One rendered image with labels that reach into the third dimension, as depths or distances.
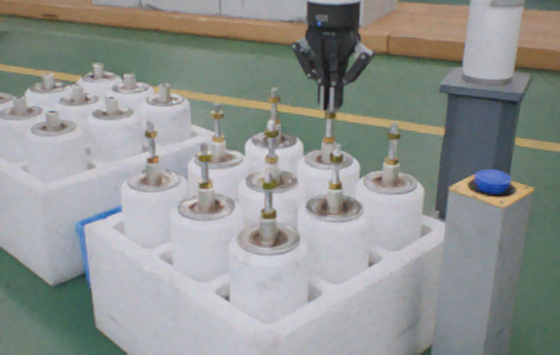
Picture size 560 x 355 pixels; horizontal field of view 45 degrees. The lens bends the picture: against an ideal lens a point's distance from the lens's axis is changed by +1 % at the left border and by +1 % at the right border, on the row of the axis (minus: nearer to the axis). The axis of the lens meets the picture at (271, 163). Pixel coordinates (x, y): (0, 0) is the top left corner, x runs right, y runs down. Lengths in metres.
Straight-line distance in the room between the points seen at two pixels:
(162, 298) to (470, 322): 0.38
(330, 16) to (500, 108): 0.47
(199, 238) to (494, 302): 0.36
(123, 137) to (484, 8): 0.68
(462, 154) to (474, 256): 0.53
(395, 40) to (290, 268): 2.12
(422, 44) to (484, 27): 1.52
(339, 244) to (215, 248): 0.16
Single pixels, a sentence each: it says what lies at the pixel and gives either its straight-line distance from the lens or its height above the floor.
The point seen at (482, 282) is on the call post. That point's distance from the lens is 0.83.
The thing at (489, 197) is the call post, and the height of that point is 0.31.
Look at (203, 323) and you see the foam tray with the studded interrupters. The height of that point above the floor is 0.15.
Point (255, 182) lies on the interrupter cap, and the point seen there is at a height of 0.25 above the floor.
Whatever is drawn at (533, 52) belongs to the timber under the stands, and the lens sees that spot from 2.73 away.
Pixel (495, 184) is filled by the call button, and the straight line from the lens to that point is 0.79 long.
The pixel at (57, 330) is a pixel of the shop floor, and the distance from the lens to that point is 1.12.
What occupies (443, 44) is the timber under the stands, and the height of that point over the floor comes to 0.06.
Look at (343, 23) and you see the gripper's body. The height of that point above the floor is 0.47.
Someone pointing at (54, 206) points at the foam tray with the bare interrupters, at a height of 0.15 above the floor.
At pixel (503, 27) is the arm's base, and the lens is 1.28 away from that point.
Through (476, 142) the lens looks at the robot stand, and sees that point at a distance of 1.31.
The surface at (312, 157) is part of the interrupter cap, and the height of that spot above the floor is 0.25.
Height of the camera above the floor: 0.64
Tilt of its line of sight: 22 degrees down
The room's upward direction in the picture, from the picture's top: straight up
